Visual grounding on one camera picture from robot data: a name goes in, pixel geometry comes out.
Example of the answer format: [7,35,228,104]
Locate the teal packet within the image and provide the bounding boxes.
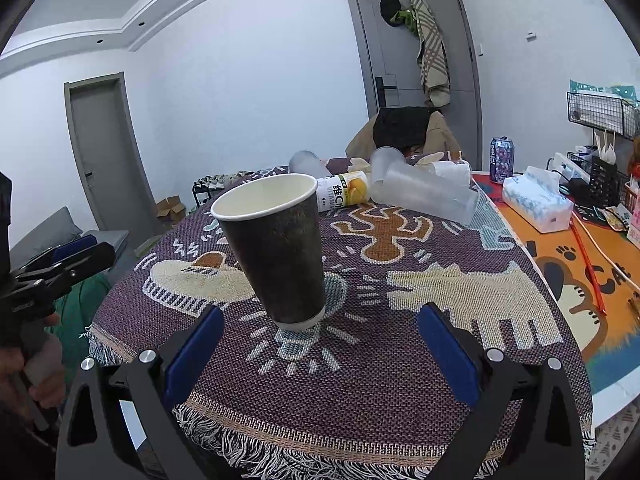
[570,79,639,107]

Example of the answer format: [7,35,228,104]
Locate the white tissue pack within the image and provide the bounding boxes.
[501,166,574,234]

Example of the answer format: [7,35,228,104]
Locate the cardboard box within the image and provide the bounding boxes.
[155,195,187,221]

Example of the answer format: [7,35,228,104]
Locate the purple soda can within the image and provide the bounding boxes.
[489,136,516,184]

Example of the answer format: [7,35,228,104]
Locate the yellow label bottle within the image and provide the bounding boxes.
[315,170,374,213]

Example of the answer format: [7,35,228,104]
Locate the plain grey door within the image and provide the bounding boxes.
[64,72,162,234]

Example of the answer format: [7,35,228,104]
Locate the grey sofa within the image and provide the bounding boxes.
[7,206,130,281]

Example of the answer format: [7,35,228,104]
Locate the white power strip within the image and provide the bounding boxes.
[552,152,592,182]

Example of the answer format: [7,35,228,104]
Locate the black mesh organizer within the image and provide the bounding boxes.
[567,152,631,209]

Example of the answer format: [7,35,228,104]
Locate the red stick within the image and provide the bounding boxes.
[570,210,609,316]

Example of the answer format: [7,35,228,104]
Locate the orange cartoon mat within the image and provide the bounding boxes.
[472,172,640,361]

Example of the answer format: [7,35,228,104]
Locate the black shoe rack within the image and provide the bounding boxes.
[192,172,251,209]

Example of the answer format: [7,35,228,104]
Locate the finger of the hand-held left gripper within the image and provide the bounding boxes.
[22,234,99,271]
[10,241,117,296]

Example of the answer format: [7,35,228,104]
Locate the white stick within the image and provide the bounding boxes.
[575,210,640,292]

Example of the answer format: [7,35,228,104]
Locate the white plastic cutlery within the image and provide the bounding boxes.
[594,130,619,166]

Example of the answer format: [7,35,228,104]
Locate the brown paper cup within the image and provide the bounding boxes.
[210,172,329,332]

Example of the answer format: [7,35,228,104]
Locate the green cloth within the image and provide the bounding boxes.
[54,272,114,357]

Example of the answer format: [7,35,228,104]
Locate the grey door with lock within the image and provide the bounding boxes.
[342,0,484,171]

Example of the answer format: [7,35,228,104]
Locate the frosted plastic cup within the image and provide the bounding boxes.
[288,150,334,179]

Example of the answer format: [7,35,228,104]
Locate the large clear plastic cup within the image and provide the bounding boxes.
[370,160,480,226]

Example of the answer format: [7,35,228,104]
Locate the black wire basket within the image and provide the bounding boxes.
[566,91,640,139]

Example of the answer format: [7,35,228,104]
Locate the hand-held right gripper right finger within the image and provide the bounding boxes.
[417,302,587,480]

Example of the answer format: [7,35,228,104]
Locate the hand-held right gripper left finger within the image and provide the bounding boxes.
[56,304,225,480]

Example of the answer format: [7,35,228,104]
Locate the small clear plastic cup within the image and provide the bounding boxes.
[369,146,407,186]

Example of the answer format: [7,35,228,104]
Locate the purple printed blanket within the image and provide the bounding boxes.
[87,155,596,480]

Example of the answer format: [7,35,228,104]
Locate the plaid hanging scarf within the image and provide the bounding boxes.
[407,0,452,109]

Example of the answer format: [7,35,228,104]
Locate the person's left hand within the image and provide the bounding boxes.
[0,347,67,417]

